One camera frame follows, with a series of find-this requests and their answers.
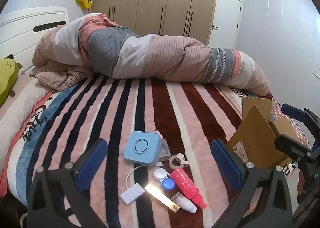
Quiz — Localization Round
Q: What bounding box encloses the white usb hub with cable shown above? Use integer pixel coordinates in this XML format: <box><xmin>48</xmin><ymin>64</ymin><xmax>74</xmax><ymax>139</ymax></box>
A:
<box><xmin>120</xmin><ymin>165</ymin><xmax>163</xmax><ymax>205</ymax></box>

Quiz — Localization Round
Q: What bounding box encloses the small white bottle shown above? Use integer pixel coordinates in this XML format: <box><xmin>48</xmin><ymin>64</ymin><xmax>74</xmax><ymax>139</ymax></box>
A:
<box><xmin>170</xmin><ymin>192</ymin><xmax>197</xmax><ymax>213</ymax></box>

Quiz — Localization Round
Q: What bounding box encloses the pink spray bottle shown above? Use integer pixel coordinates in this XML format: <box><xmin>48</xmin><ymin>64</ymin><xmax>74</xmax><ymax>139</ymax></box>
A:
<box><xmin>170</xmin><ymin>168</ymin><xmax>207</xmax><ymax>210</ymax></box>

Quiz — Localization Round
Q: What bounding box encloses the beige tape dispenser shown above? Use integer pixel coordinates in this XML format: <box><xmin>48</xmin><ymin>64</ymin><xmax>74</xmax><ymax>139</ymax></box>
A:
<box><xmin>169</xmin><ymin>153</ymin><xmax>189</xmax><ymax>170</ymax></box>

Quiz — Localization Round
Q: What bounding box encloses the gold rectangular bar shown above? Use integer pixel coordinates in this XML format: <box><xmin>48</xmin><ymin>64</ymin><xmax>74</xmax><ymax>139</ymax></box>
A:
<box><xmin>144</xmin><ymin>184</ymin><xmax>180</xmax><ymax>213</ymax></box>

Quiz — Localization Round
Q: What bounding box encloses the blue square speaker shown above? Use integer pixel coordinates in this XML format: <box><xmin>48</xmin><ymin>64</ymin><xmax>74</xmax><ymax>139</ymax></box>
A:
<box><xmin>124</xmin><ymin>131</ymin><xmax>162</xmax><ymax>166</ymax></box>

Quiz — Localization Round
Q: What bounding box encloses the pink polka dot bedsheet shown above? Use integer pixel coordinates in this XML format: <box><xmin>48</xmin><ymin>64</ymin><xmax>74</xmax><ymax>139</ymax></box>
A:
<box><xmin>271</xmin><ymin>98</ymin><xmax>310</xmax><ymax>148</ymax></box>

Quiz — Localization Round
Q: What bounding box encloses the brown cardboard box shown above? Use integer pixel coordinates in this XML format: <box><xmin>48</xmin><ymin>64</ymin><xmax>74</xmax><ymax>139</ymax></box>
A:
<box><xmin>227</xmin><ymin>97</ymin><xmax>299</xmax><ymax>169</ymax></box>

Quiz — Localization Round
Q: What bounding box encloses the striped plush blanket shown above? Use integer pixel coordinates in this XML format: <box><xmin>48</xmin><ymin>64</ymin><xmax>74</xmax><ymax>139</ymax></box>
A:
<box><xmin>0</xmin><ymin>72</ymin><xmax>273</xmax><ymax>228</ymax></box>

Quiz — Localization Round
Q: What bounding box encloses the clear plastic packet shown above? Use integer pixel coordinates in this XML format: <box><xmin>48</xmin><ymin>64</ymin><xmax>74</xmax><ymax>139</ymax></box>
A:
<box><xmin>156</xmin><ymin>130</ymin><xmax>171</xmax><ymax>161</ymax></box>

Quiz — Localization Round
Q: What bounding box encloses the white door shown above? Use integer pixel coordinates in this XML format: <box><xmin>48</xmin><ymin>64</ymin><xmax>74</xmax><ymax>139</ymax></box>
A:
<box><xmin>208</xmin><ymin>0</ymin><xmax>242</xmax><ymax>49</ymax></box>

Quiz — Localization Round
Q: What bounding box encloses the green plush toy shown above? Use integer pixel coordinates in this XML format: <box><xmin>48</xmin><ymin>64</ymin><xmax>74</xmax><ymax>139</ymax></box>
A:
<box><xmin>0</xmin><ymin>54</ymin><xmax>23</xmax><ymax>106</ymax></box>

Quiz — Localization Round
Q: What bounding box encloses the rolled striped duvet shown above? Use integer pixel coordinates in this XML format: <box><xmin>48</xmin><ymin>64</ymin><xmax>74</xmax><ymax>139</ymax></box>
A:
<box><xmin>32</xmin><ymin>13</ymin><xmax>271</xmax><ymax>97</ymax></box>

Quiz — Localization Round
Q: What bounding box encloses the white bed headboard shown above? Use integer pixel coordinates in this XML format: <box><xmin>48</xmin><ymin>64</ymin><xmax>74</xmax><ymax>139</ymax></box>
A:
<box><xmin>0</xmin><ymin>6</ymin><xmax>69</xmax><ymax>74</ymax></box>

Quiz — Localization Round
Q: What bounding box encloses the white wall socket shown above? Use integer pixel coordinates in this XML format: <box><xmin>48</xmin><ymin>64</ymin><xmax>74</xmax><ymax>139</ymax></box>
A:
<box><xmin>312</xmin><ymin>68</ymin><xmax>320</xmax><ymax>79</ymax></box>

